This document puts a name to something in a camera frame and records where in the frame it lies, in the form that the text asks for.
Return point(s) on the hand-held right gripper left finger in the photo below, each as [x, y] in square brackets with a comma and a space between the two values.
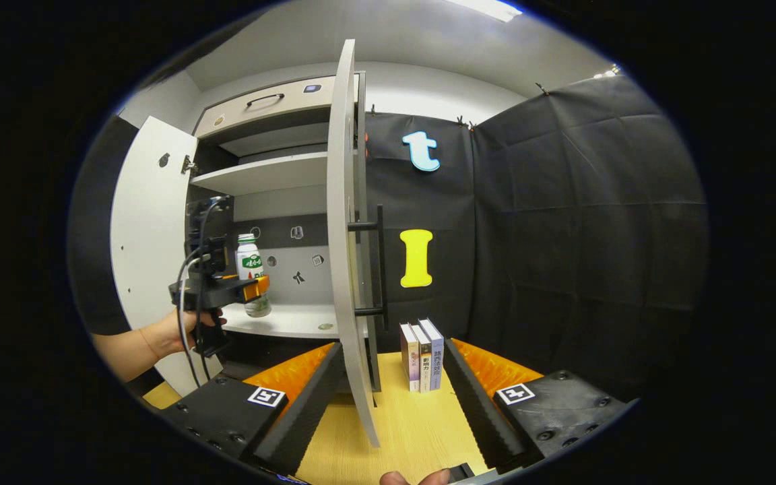
[307, 411]

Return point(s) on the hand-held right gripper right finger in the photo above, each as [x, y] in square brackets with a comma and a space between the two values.
[475, 411]

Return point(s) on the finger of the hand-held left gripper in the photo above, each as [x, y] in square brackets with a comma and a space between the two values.
[256, 287]

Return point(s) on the white bottle green label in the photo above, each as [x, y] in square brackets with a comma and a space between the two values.
[250, 263]

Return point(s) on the white cabinet door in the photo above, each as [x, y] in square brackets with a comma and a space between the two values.
[339, 236]
[149, 236]

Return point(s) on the white cabinet shelf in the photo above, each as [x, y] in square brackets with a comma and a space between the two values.
[294, 320]
[267, 176]

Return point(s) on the white grey cabinet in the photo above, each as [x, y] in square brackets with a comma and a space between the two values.
[280, 202]

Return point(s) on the white cabinet drawer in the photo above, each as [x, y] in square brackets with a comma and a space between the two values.
[294, 101]

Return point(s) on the tan spine book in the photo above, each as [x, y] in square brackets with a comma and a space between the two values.
[424, 364]

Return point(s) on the white spine book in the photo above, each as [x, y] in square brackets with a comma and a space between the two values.
[408, 357]

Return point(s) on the black backdrop cloth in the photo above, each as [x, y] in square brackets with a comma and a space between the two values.
[563, 236]

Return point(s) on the long ceiling light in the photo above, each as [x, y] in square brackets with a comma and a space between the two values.
[489, 8]

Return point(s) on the short ceiling light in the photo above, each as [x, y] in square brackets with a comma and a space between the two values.
[610, 70]

